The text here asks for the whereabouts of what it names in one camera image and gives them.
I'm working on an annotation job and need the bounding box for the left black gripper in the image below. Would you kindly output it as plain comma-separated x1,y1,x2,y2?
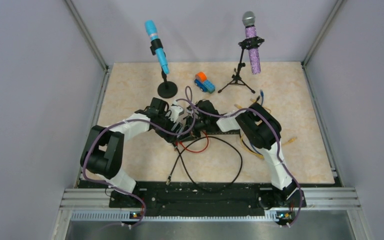
153,111,182,143

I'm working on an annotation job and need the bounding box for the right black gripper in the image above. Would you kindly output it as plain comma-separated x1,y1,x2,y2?
179,115,211,143

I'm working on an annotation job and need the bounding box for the long black cable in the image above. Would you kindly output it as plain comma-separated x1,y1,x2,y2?
166,135,244,194

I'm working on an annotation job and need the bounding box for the blue ethernet cable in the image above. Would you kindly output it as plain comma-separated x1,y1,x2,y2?
248,90,266,157

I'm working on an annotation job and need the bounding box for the white small hub box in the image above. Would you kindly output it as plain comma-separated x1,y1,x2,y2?
171,122,185,134

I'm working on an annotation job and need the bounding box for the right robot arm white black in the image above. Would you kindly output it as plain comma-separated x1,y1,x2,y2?
187,103,305,209

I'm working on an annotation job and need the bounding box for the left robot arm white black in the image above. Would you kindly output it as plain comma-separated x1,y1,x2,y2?
80,97,185,207

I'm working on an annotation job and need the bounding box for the colourful toy block truck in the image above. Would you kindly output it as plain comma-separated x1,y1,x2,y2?
194,72,216,94

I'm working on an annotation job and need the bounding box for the cyan microphone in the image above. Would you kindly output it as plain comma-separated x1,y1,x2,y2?
144,20,170,75

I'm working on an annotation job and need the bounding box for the black tripod mic stand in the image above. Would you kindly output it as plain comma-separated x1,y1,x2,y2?
217,36,265,94

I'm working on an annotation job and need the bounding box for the purple glitter microphone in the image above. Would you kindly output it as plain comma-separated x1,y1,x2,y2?
242,11,261,75

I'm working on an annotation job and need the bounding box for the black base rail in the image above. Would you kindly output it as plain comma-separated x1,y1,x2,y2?
109,181,307,217

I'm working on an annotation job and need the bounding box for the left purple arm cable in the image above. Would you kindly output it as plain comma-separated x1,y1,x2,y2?
81,98,196,229

